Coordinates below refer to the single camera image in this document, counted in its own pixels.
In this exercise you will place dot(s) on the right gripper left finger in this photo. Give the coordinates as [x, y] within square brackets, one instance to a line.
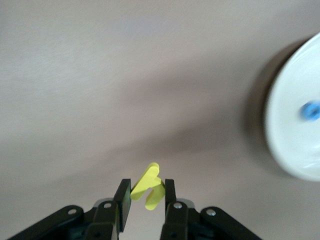
[105, 220]

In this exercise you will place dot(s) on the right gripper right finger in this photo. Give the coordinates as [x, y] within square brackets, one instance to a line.
[177, 222]

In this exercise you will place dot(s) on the yellow letter h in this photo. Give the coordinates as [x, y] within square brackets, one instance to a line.
[147, 180]

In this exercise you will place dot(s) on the blue letter o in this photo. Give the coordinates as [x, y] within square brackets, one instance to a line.
[303, 113]

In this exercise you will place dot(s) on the brown table cover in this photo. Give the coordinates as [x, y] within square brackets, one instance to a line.
[100, 75]

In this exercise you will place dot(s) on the beige brown plate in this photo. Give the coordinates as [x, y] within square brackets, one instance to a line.
[287, 125]

